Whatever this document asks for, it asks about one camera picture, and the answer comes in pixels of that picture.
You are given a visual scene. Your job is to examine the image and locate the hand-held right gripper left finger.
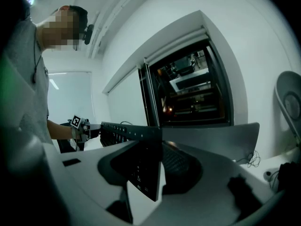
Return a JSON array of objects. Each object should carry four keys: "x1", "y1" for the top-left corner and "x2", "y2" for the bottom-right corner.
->
[{"x1": 42, "y1": 139, "x2": 163, "y2": 224}]

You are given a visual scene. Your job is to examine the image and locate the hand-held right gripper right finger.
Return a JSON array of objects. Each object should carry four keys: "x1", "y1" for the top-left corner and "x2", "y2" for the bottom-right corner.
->
[{"x1": 161, "y1": 140, "x2": 282, "y2": 221}]

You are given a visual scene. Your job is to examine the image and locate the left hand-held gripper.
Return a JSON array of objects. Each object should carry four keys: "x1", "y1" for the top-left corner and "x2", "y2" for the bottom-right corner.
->
[{"x1": 70, "y1": 114, "x2": 102, "y2": 144}]

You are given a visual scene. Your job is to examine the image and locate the black keyboard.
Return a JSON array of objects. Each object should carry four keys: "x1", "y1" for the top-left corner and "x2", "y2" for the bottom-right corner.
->
[{"x1": 99, "y1": 121, "x2": 163, "y2": 202}]

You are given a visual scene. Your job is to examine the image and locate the person's left forearm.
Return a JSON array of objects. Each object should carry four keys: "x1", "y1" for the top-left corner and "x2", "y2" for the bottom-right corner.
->
[{"x1": 47, "y1": 119, "x2": 76, "y2": 140}]

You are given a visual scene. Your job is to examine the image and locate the black bag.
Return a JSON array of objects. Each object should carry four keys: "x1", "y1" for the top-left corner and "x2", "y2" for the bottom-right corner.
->
[{"x1": 277, "y1": 161, "x2": 301, "y2": 194}]

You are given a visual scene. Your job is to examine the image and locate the person's grey shirt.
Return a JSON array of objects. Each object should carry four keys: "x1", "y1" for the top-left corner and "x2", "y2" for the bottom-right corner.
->
[{"x1": 3, "y1": 14, "x2": 54, "y2": 147}]

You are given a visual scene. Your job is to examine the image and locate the dark framed window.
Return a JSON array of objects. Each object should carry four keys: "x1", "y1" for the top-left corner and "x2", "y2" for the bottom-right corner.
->
[{"x1": 137, "y1": 38, "x2": 235, "y2": 129}]

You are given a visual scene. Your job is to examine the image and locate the person's head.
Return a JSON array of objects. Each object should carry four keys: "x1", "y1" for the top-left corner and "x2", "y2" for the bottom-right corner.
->
[{"x1": 36, "y1": 5, "x2": 88, "y2": 52}]

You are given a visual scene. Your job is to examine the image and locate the thin tangled cable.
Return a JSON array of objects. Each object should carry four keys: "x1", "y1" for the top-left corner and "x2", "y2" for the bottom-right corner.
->
[{"x1": 235, "y1": 149, "x2": 262, "y2": 169}]

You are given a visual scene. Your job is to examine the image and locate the black neck cord with pendant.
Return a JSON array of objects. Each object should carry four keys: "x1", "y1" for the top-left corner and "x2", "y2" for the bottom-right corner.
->
[{"x1": 32, "y1": 28, "x2": 43, "y2": 84}]

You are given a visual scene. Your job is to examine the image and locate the black head camera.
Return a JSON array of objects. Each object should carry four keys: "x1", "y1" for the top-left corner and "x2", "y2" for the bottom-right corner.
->
[{"x1": 83, "y1": 24, "x2": 95, "y2": 46}]

